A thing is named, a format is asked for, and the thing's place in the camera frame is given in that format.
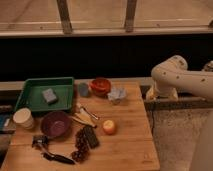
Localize dark chocolate bar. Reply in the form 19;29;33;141
83;126;99;148

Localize orange apple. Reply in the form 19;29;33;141
103;120;116;135

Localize blue sponge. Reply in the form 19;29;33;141
42;88;58;104

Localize green plastic tray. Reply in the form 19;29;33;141
15;77;74;113

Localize bunch of dark grapes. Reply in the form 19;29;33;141
71;129;89;162

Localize blue object at left edge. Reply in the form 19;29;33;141
0;115;10;129

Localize banana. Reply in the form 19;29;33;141
71;113;97;128

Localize purple bowl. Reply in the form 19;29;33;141
40;111;71;138

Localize stack of white cups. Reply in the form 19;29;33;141
13;108;34;129

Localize red bowl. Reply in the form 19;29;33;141
89;78;111;97

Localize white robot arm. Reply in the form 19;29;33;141
146;55;213;171

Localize black handled peeler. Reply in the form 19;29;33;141
31;134;76;166

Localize blue cup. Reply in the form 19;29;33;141
78;83;89;97

